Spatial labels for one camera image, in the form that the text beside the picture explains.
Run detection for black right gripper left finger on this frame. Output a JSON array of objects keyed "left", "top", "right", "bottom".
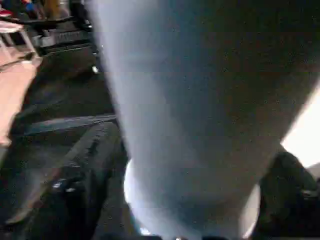
[{"left": 6, "top": 121, "right": 126, "bottom": 240}]

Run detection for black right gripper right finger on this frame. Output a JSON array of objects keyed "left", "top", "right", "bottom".
[{"left": 254, "top": 151, "right": 320, "bottom": 240}]

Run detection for white plastic table top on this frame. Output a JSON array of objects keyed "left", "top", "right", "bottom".
[{"left": 123, "top": 82, "right": 320, "bottom": 238}]

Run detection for white plastic table leg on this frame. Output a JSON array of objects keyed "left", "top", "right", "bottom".
[{"left": 88, "top": 0, "right": 320, "bottom": 238}]

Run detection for black ribbed device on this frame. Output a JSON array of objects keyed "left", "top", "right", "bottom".
[{"left": 37, "top": 27, "right": 94, "bottom": 51}]

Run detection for black horizontal rod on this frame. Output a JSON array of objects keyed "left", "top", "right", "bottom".
[{"left": 14, "top": 15, "right": 76, "bottom": 26}]

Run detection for white plastic stool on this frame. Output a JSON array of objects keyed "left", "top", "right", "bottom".
[{"left": 0, "top": 19, "right": 37, "bottom": 63}]

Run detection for red and blue items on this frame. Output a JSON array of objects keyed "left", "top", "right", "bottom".
[{"left": 0, "top": 0, "right": 36, "bottom": 18}]

